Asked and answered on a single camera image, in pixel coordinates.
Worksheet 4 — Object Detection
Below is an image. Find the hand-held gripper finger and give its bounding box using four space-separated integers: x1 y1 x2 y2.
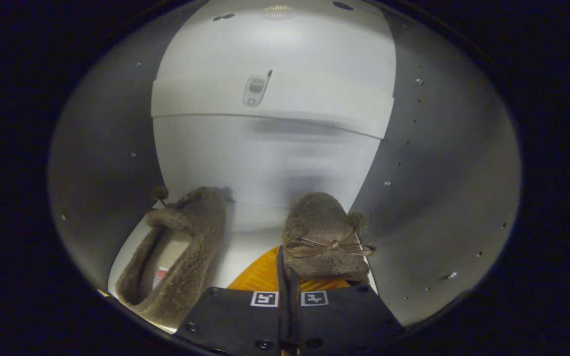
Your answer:
287 268 406 355
176 246 286 356

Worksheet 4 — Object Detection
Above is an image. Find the brown fuzzy shoe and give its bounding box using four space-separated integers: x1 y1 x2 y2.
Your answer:
281 191 378 286
115 186 229 328

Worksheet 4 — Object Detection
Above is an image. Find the dark grey shoe cabinet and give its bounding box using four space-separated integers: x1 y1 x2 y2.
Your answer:
47 0 522 342

